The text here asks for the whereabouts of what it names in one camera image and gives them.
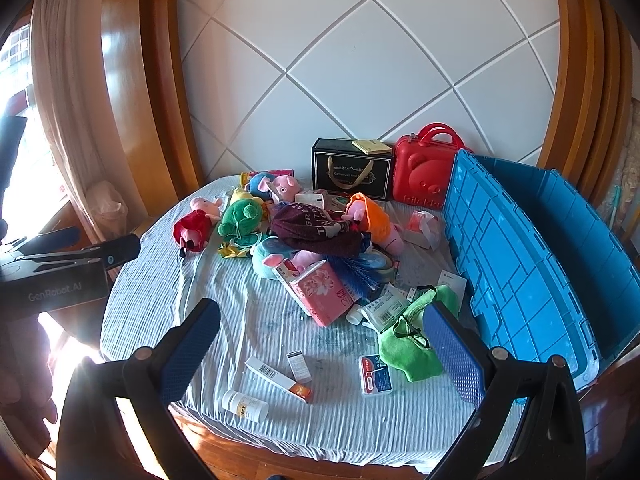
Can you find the green plush cloth toy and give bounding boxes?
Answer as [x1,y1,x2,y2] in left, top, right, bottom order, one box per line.
[377,285,461,384]

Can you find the pig plush orange dress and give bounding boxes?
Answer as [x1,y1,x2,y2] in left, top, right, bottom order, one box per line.
[344,192,407,257]

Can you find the person's left hand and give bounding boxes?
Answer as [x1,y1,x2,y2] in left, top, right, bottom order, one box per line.
[0,315,60,441]

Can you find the long white orange box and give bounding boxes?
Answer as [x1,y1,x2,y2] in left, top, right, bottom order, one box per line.
[244,356,314,404]

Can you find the open pink tissue pack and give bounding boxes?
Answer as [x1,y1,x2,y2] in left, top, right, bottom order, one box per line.
[405,210,443,251]

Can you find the blue plastic storage container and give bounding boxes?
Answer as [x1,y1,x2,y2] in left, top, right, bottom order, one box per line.
[442,149,640,396]

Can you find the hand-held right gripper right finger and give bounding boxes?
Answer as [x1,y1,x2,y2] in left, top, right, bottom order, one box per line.
[422,301,588,480]

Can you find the green frog plush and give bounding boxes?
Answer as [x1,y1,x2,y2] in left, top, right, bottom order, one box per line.
[217,199,264,241]

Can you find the black gift box gold ribbon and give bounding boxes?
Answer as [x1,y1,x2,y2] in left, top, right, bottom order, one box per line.
[311,138,396,202]

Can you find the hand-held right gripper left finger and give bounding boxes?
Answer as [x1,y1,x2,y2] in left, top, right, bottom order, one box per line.
[57,298,222,480]

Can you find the pig plush red dress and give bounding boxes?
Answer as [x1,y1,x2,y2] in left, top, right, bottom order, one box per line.
[173,196,224,257]

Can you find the small white box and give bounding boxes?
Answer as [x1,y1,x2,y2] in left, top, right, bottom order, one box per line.
[286,350,312,384]

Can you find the yellow notepad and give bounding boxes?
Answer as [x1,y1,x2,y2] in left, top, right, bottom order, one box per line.
[351,139,392,156]

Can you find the tape roll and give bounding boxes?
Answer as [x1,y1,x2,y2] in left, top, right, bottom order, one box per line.
[372,255,399,282]

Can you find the teal plush toy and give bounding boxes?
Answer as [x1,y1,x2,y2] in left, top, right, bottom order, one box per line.
[251,236,323,279]

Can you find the beige curtain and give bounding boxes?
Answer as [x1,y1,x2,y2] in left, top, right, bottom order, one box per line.
[30,0,131,246]

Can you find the white plastic bag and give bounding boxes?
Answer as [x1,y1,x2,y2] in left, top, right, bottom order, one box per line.
[85,180,128,238]

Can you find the white medicine bottle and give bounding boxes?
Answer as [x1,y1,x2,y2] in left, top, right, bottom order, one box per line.
[221,389,270,424]

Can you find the yellow plush toy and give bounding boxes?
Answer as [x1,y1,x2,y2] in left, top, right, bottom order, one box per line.
[230,187,263,206]

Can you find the pink floral tissue pack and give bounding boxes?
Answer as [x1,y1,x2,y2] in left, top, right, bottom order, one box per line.
[289,260,362,328]

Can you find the pig plush blue shirt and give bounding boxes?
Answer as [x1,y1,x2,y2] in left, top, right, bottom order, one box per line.
[248,172,301,204]

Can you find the curved wooden frame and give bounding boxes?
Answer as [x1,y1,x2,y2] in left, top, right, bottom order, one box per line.
[537,0,636,201]
[100,0,211,226]

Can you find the blue bristle brush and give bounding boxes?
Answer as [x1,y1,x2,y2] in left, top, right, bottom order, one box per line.
[320,255,388,303]

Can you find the red bear suitcase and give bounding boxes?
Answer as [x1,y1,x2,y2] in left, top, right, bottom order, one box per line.
[391,122,473,209]

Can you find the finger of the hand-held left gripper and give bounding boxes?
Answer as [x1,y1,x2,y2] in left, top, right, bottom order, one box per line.
[20,233,141,272]
[22,226,81,256]

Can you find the maroon knit hat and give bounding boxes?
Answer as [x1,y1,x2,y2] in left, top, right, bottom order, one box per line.
[270,202,364,260]

